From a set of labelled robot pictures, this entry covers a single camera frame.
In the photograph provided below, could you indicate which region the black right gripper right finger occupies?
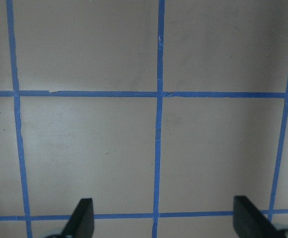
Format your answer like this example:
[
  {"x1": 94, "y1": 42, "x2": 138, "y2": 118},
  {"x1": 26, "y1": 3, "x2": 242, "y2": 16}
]
[{"x1": 233, "y1": 196, "x2": 286, "y2": 238}]

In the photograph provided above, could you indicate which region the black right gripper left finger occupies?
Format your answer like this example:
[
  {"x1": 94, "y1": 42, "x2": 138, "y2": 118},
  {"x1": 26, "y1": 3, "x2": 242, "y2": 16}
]
[{"x1": 60, "y1": 198, "x2": 95, "y2": 238}]

